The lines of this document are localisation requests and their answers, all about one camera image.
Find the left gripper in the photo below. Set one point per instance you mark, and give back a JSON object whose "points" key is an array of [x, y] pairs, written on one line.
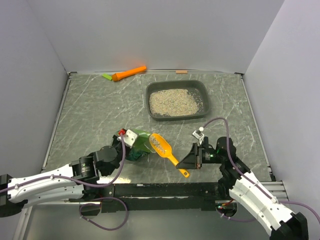
{"points": [[115, 140]]}

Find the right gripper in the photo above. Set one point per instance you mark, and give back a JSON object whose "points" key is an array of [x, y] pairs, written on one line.
{"points": [[190, 161]]}

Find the green litter bag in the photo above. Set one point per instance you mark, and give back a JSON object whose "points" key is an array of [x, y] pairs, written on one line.
{"points": [[141, 147]]}

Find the yellow plastic scoop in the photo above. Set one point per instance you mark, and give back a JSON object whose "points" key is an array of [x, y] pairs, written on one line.
{"points": [[164, 150]]}

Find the grey litter box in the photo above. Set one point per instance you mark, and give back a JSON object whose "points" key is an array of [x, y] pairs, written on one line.
{"points": [[194, 86]]}

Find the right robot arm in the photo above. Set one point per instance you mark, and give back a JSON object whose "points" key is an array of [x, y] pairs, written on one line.
{"points": [[239, 183]]}

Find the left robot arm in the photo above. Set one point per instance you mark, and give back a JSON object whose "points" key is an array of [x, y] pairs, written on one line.
{"points": [[76, 180]]}

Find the litter granules in box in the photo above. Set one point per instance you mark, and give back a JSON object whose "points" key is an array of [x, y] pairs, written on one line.
{"points": [[174, 103]]}

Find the orange toy microphone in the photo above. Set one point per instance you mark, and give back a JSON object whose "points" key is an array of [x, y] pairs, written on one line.
{"points": [[121, 75]]}

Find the green rectangular block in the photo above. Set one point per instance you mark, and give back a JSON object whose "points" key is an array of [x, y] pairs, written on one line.
{"points": [[107, 76]]}

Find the tan tape piece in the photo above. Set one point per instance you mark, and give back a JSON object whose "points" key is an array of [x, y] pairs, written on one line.
{"points": [[181, 72]]}

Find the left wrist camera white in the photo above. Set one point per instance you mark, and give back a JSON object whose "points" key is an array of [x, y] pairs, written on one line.
{"points": [[129, 137]]}

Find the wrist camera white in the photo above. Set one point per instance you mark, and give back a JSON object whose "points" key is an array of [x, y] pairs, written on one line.
{"points": [[198, 134], [129, 137]]}

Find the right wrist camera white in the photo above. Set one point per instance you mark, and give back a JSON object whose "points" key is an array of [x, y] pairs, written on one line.
{"points": [[198, 134]]}

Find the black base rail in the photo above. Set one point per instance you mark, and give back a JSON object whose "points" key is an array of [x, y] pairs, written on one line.
{"points": [[206, 196]]}

